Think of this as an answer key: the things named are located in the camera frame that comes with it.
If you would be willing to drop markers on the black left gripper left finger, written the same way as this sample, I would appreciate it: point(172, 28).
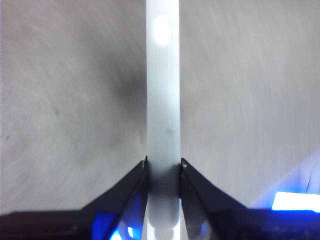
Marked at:
point(75, 225)

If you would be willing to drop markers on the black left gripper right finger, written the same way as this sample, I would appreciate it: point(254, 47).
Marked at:
point(237, 225)

